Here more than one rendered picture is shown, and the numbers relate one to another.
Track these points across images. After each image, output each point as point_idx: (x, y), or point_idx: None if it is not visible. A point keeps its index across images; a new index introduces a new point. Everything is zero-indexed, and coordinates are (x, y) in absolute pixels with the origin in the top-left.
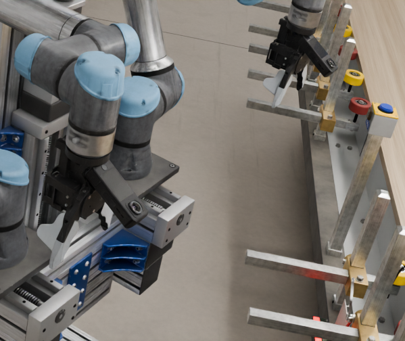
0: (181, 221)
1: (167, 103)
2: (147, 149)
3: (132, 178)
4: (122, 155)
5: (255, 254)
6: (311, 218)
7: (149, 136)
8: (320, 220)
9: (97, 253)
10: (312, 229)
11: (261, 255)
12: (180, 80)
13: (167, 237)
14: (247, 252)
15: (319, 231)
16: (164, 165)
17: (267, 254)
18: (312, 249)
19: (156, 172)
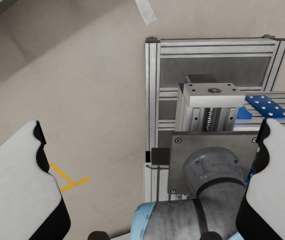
0: (210, 88)
1: (194, 217)
2: (221, 173)
3: (231, 152)
4: (243, 179)
5: (148, 14)
6: None
7: (229, 187)
8: None
9: (252, 115)
10: None
11: (144, 7)
12: (142, 239)
13: (230, 86)
14: (151, 23)
15: (2, 1)
16: (183, 145)
17: (138, 3)
18: (16, 1)
19: (201, 144)
